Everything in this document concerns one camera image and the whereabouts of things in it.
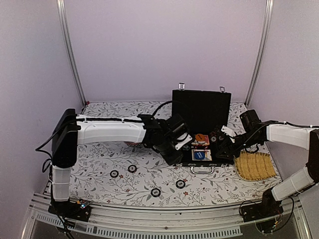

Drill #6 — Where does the blue card deck box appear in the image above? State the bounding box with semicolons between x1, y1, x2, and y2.
191;149;212;161

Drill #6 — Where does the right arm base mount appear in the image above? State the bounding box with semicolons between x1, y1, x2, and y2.
239;189;284;234

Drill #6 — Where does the front aluminium rail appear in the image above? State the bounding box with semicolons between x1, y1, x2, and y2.
22;194;312;239

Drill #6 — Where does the orange big blind button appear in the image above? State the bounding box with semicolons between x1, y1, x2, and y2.
195;133;206;141

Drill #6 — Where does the chrome case handle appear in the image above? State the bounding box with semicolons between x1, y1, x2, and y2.
190;166;214;175

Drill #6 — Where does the aluminium frame post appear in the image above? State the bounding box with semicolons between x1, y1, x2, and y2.
56;0;87;107
244;0;274;107

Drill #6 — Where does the right aluminium frame post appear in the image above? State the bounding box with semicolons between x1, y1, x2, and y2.
244;0;274;107

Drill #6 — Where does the woven bamboo tray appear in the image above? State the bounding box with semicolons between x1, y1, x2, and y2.
234;152;276;181

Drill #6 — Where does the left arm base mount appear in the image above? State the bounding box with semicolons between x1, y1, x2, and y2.
48;199;92;222

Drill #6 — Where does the poker chip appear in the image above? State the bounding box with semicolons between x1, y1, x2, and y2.
128;165;137;173
175;180;185;189
110;170;119;178

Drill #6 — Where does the poker chip low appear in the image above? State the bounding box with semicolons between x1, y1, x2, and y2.
151;188;161;198

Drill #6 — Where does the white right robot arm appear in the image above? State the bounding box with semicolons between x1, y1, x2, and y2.
216;110;319;217

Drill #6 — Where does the black poker case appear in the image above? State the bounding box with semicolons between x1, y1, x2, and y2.
171;82;234;169

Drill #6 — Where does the left aluminium frame post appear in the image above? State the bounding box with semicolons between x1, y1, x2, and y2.
56;0;87;107

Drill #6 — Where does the blue small blind button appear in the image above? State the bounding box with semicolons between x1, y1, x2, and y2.
194;151;205;160

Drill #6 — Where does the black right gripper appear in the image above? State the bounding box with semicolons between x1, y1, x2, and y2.
216;131;262;160

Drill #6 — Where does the red card deck box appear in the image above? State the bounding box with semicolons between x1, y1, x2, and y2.
191;134;209;146

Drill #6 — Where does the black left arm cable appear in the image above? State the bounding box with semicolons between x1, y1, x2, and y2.
152;100;175;118

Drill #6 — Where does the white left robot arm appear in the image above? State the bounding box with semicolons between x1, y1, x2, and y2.
48;109;234;216

